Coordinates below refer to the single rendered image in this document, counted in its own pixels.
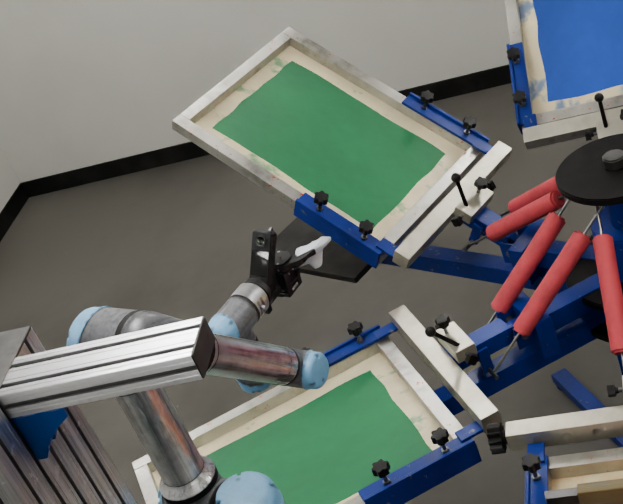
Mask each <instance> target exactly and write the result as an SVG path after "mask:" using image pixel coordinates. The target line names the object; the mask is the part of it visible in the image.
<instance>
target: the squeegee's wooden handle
mask: <svg viewBox="0 0 623 504"><path fill-rule="evenodd" d="M577 495H578V498H579V502H580V504H623V478H622V479H614V480H606V481H598V482H590V483H582V484H577Z"/></svg>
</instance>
